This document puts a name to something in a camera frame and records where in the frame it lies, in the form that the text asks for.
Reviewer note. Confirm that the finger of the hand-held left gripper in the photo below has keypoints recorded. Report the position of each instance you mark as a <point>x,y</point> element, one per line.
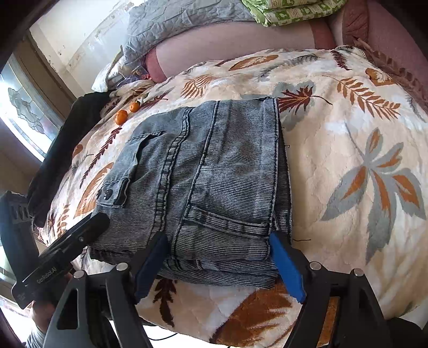
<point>83,236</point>

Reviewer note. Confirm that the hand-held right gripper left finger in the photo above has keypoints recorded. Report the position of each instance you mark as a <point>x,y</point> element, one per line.
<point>147,271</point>

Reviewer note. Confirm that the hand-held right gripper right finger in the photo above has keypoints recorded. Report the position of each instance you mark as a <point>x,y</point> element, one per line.
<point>289,267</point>

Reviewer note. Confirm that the blue denim pants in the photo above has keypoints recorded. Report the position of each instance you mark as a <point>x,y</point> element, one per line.
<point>217,174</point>

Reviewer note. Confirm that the person's left hand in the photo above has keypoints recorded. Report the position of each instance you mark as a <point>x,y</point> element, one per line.
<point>43,314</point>

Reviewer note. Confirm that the black cloth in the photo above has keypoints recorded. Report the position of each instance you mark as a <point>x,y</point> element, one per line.
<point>60,150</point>

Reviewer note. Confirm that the large orange tangerine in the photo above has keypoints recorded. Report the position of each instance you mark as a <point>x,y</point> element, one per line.
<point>121,117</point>

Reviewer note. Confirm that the patterned glass window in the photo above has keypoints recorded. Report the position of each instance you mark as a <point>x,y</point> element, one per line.
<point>26,107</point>

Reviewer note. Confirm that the orange tangerine with leaf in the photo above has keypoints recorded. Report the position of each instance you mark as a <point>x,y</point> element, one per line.
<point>134,106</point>

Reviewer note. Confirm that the leaf print fleece blanket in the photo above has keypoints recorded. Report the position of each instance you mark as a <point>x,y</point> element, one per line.
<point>334,134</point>

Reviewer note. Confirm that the white floral cloth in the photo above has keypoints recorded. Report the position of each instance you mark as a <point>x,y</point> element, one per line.
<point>107,77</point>

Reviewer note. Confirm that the grey quilted pillow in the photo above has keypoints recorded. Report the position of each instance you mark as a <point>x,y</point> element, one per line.
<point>174,23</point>

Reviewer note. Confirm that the green patterned cloth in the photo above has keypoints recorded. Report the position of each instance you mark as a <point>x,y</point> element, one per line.
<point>294,13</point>

